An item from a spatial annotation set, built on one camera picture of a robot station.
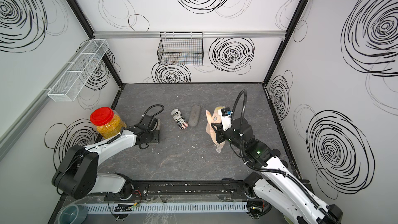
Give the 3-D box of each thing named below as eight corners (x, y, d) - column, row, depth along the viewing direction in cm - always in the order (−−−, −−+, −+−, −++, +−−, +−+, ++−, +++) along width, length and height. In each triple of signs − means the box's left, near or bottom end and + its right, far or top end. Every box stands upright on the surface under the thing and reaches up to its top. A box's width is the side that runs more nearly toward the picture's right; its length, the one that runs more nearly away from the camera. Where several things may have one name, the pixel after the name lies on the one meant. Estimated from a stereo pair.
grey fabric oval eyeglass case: (187, 125, 99) (187, 123, 96) (192, 107, 108) (192, 104, 106) (196, 127, 98) (196, 124, 96) (201, 108, 107) (201, 105, 105)
